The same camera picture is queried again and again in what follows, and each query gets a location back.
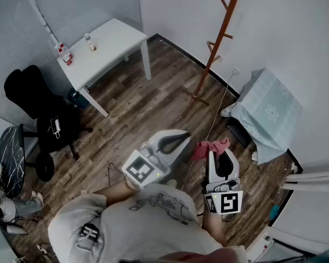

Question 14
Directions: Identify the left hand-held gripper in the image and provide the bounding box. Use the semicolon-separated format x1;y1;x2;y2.
122;129;192;193

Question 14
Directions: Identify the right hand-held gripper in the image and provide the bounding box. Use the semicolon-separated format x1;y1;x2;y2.
202;147;243;215

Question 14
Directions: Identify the red cloth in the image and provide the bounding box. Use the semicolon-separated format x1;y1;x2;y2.
191;137;231;161

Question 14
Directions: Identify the wooden coat rack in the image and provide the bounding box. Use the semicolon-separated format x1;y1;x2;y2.
188;0;260;109

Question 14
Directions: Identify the person's left forearm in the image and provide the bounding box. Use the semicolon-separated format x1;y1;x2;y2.
92;178;139;207

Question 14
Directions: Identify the person's right forearm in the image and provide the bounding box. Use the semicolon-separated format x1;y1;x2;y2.
202;211;228;248

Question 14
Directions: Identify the light blue floral covered box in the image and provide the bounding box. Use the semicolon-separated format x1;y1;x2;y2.
220;67;303;165

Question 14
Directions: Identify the white power strip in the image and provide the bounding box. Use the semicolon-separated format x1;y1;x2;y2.
260;234;275;250

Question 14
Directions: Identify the person's grey printed shirt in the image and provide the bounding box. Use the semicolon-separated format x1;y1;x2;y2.
48;184;247;263

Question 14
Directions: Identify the white pipe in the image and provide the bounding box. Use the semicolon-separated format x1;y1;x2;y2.
282;182;329;193
285;169;329;182

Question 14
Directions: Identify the teal waste bin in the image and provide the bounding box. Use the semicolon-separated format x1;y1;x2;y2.
67;88;90;109

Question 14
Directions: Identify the white table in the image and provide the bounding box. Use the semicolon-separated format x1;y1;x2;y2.
56;17;152;118

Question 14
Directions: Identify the small clear bottle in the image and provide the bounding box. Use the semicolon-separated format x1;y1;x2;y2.
84;33;97;52

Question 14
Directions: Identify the red label water bottle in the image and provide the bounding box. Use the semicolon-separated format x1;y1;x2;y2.
54;42;68;58
60;47;74;66

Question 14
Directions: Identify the black office chair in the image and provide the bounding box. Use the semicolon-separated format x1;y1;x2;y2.
4;64;93;182

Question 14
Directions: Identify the black marble round table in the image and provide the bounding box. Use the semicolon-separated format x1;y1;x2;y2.
0;126;26;198

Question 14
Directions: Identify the person's beaded bracelet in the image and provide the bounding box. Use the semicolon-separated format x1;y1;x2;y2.
124;176;140;193

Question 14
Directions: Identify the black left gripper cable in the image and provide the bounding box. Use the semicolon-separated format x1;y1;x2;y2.
107;162;127;186

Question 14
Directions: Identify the thin white cable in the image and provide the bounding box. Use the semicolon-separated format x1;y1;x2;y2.
180;68;241;191

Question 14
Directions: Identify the white charger with cable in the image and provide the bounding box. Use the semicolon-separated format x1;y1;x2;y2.
50;116;61;139

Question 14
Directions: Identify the black chest strap buckle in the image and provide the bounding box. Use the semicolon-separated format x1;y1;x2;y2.
76;223;100;250

